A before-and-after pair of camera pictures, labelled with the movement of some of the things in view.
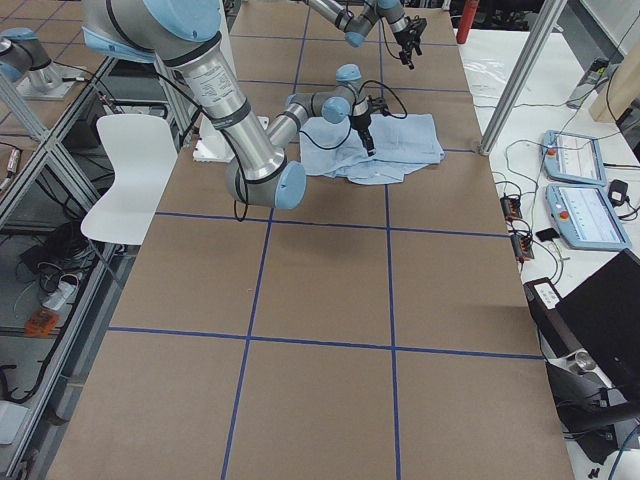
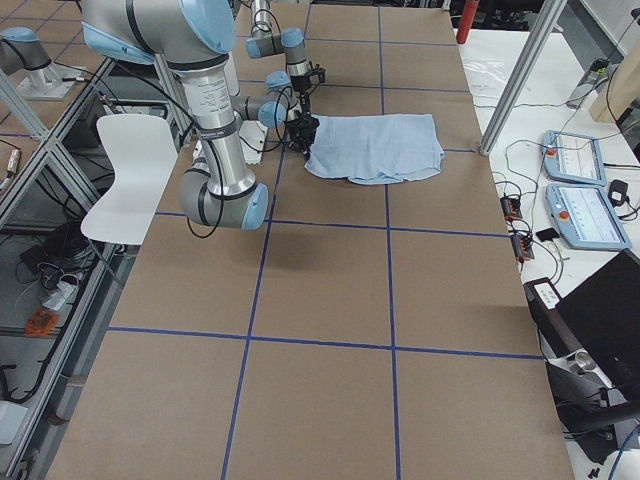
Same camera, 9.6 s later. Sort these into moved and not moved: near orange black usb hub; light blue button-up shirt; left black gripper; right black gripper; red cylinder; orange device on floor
Moved: right black gripper; left black gripper
Not moved: light blue button-up shirt; red cylinder; orange device on floor; near orange black usb hub
